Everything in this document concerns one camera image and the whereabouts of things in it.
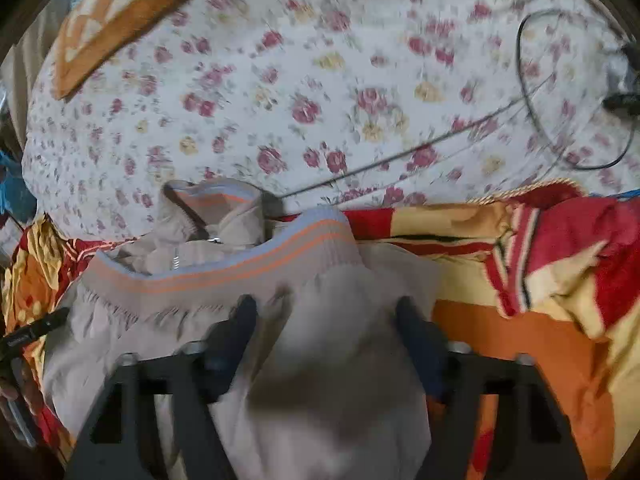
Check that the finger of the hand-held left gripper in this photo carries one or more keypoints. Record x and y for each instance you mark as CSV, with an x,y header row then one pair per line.
x,y
30,332

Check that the beige jacket with striped cuffs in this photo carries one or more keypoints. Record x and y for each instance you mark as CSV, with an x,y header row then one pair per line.
x,y
325,360

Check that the blue cloth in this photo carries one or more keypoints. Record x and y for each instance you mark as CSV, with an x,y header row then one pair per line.
x,y
15,195

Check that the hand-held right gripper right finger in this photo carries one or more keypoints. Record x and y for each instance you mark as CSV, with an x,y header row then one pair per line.
x,y
420,342

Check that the white floral bed sheet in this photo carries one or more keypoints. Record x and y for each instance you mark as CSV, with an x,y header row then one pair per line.
x,y
325,60

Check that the orange patterned cushion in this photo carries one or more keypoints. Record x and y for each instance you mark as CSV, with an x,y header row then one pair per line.
x,y
150,5

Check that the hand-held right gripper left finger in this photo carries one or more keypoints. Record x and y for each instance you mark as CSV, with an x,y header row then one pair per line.
x,y
235,332

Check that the orange yellow red printed blanket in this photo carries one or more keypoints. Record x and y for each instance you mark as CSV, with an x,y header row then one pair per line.
x,y
525,360

